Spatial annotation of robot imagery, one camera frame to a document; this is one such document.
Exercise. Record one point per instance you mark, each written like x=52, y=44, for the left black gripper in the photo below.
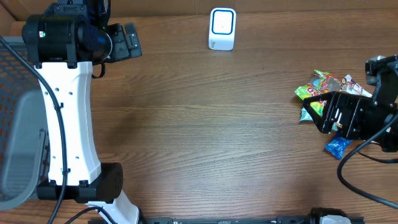
x=124, y=48

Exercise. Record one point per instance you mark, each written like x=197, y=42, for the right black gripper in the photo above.
x=351, y=105

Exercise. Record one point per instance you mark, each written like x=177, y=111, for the beige brown cookie bag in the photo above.
x=350, y=86

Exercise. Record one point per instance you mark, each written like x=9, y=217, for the white barcode scanner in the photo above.
x=222, y=29

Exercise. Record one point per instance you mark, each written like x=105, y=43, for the Haribo gummy worms bag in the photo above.
x=322, y=82

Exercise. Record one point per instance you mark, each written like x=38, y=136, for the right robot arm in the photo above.
x=386, y=137

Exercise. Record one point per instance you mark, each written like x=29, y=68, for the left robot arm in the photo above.
x=64, y=44

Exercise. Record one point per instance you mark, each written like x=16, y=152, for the cardboard back wall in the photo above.
x=131, y=8

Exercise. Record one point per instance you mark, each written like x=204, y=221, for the mint green wipes pack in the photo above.
x=305, y=116

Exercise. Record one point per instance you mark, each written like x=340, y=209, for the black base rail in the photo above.
x=316, y=216

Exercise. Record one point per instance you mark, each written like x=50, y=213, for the grey plastic basket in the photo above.
x=24, y=133

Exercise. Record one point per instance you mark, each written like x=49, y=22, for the blue Oreo cookie pack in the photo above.
x=336, y=147

